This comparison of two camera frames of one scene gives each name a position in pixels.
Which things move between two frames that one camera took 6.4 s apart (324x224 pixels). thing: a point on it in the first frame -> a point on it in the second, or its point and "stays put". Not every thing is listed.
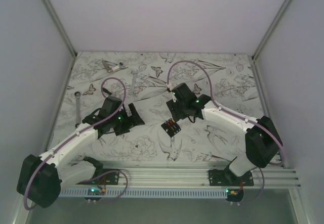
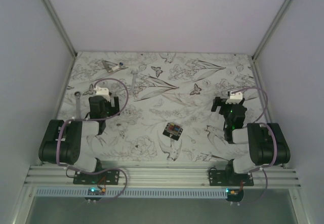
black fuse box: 171,127 -> 171,135
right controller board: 234,195 stays put
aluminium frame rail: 192,175 stays put
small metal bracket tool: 106,64 stays put
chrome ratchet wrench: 78,108 stays put
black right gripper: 176,116 -> 218,101
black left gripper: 130,122 -> 113,110
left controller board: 95,191 stays put
